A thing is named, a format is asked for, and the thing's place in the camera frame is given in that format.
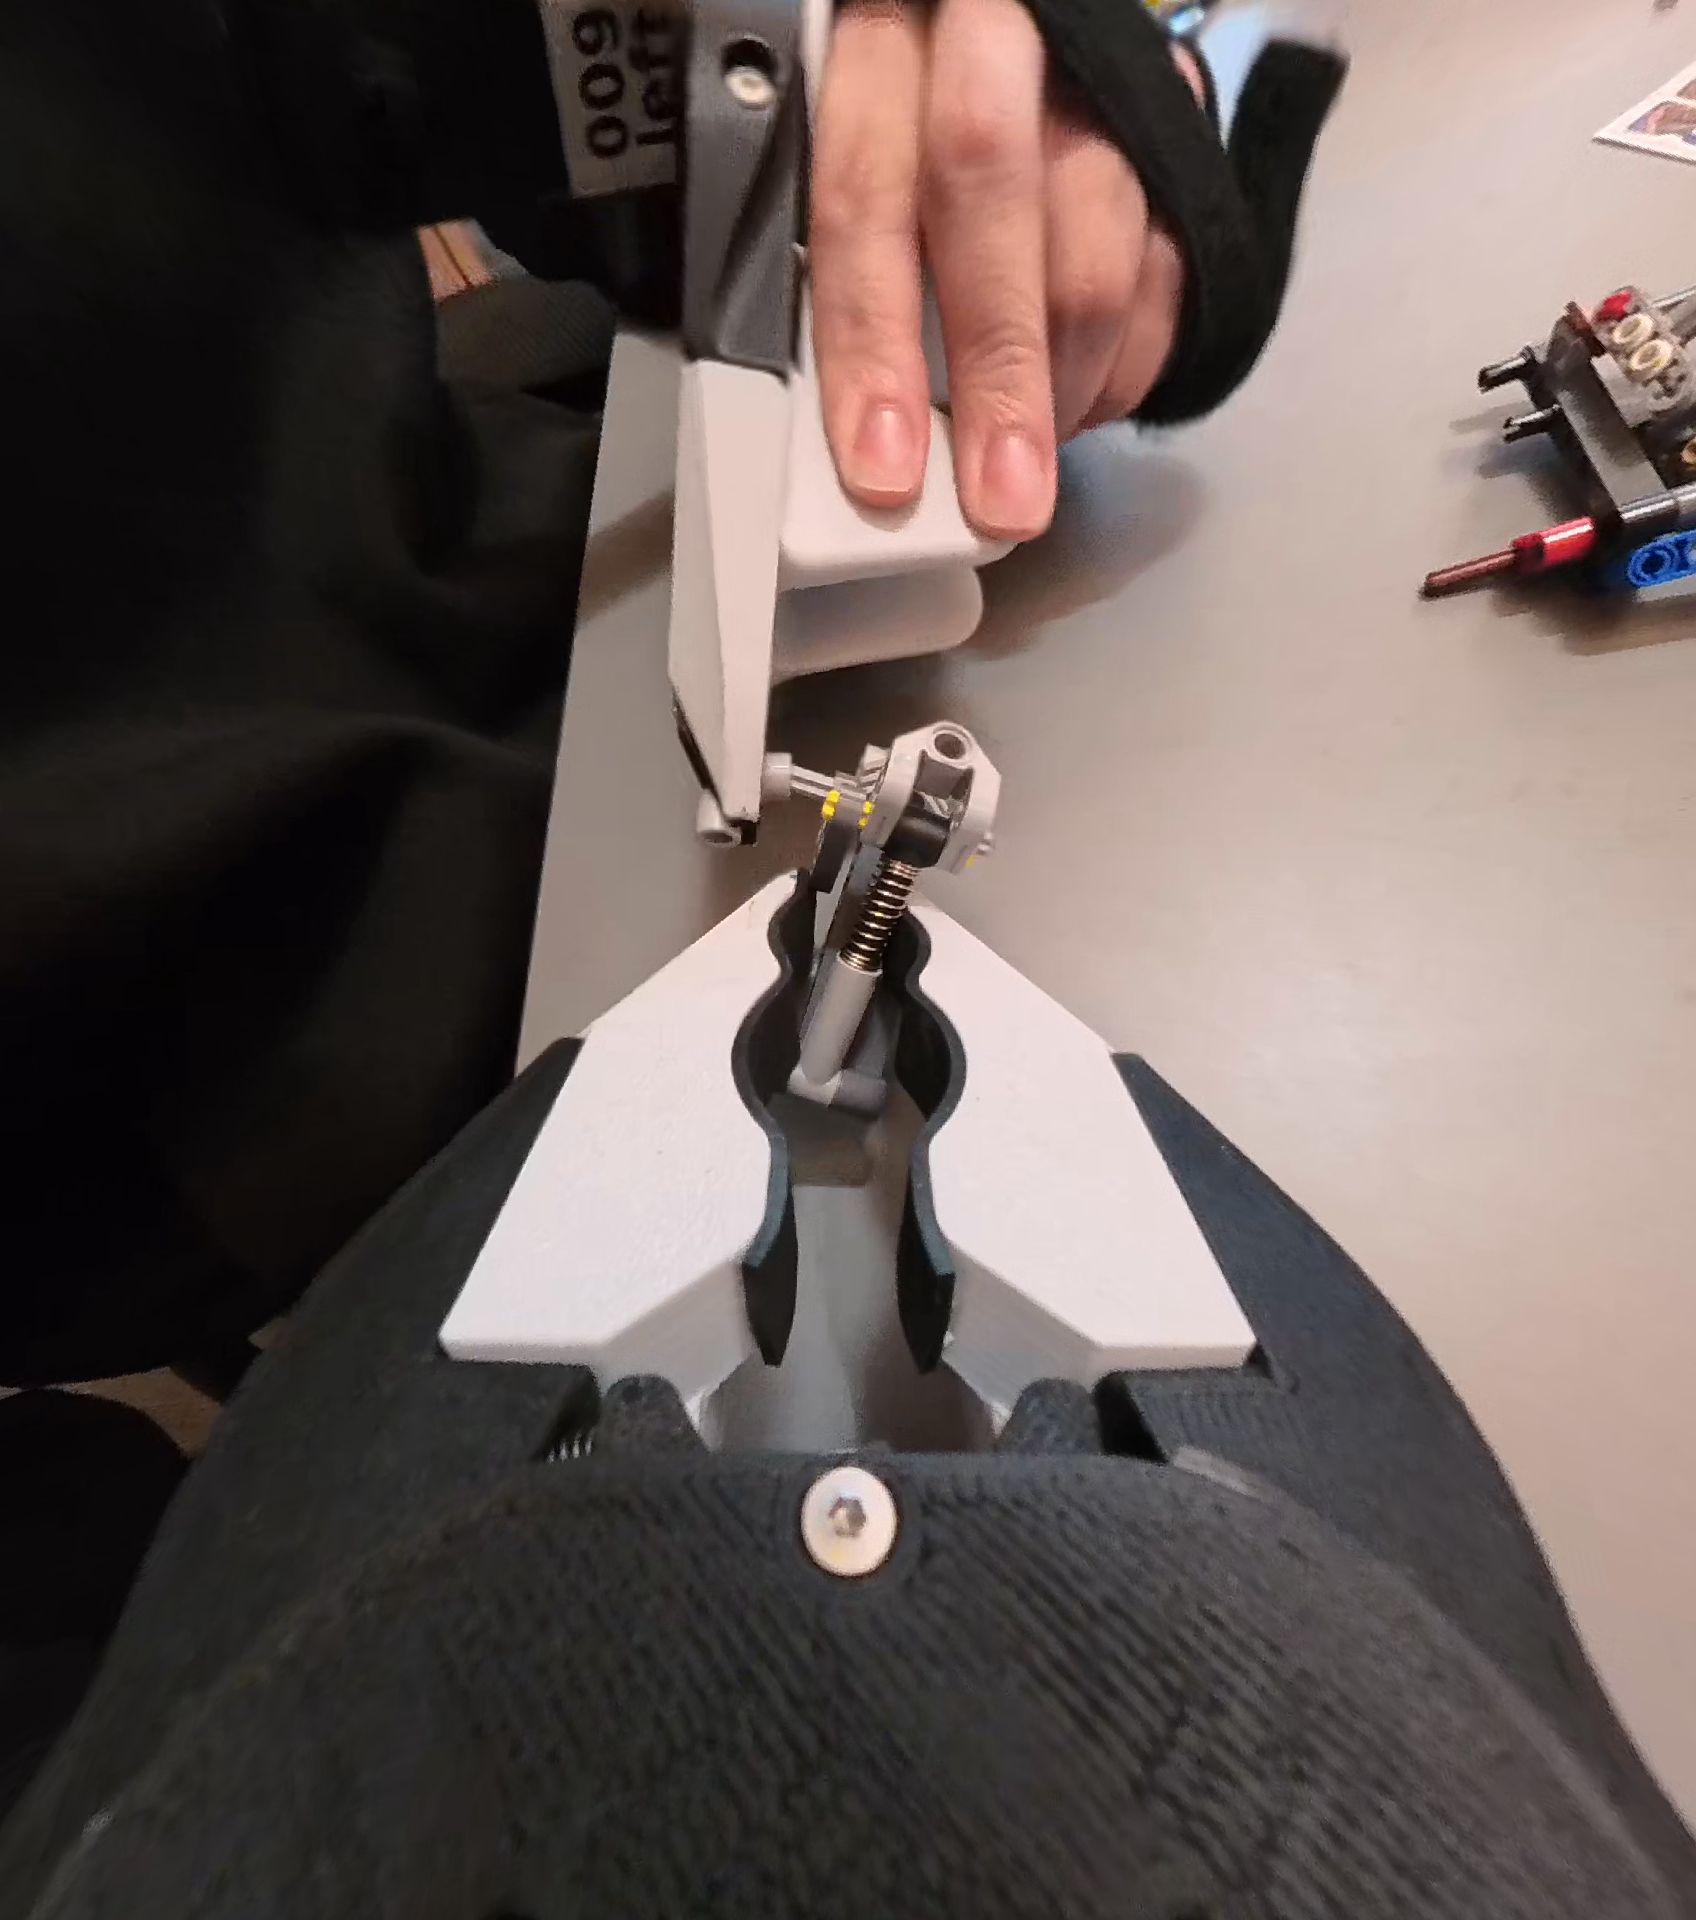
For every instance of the toy shock absorber with spring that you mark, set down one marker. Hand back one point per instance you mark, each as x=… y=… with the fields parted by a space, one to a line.
x=856 y=1005

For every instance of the person's black sweater torso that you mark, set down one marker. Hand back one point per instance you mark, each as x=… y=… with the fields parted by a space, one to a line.
x=188 y=675

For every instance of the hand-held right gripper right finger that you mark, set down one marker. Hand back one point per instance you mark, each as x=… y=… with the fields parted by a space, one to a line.
x=1089 y=1200

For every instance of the toy car chassis assembly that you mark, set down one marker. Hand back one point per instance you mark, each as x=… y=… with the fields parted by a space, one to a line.
x=1659 y=451

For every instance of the curved grey toy piece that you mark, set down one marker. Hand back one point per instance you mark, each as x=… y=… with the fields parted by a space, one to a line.
x=784 y=775

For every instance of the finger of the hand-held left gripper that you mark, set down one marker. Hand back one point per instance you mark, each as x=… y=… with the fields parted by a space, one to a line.
x=728 y=600

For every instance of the person's left hand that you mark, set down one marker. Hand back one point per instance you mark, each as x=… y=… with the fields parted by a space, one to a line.
x=968 y=224

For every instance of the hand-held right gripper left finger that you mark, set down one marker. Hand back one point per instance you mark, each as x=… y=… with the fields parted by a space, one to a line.
x=609 y=1200

